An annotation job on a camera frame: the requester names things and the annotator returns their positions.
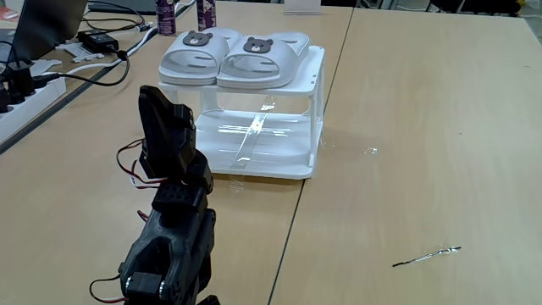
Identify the dark laptop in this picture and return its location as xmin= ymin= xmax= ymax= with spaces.
xmin=7 ymin=0 xmax=89 ymax=64

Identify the black power plug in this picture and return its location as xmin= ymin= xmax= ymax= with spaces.
xmin=0 ymin=59 xmax=38 ymax=114

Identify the black adapter cable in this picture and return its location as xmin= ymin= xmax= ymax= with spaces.
xmin=41 ymin=49 xmax=131 ymax=88

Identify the white open plastic box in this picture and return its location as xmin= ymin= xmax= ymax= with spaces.
xmin=158 ymin=44 xmax=326 ymax=180

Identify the white stand base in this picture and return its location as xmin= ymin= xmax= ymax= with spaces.
xmin=283 ymin=0 xmax=322 ymax=16

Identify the purple drink can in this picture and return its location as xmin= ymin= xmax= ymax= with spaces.
xmin=196 ymin=0 xmax=218 ymax=32
xmin=155 ymin=0 xmax=178 ymax=36

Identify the black chair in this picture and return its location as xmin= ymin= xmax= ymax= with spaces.
xmin=426 ymin=0 xmax=523 ymax=18

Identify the black power adapter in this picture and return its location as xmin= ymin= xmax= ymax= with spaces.
xmin=77 ymin=29 xmax=120 ymax=54

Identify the white cable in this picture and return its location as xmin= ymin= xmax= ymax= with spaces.
xmin=41 ymin=25 xmax=160 ymax=77

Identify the white bear slipper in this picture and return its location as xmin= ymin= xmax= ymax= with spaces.
xmin=158 ymin=26 xmax=243 ymax=87
xmin=216 ymin=31 xmax=312 ymax=91

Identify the white power strip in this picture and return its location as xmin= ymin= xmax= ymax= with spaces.
xmin=0 ymin=75 xmax=68 ymax=145

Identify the white flat printed part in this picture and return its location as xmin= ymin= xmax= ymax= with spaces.
xmin=54 ymin=41 xmax=105 ymax=64

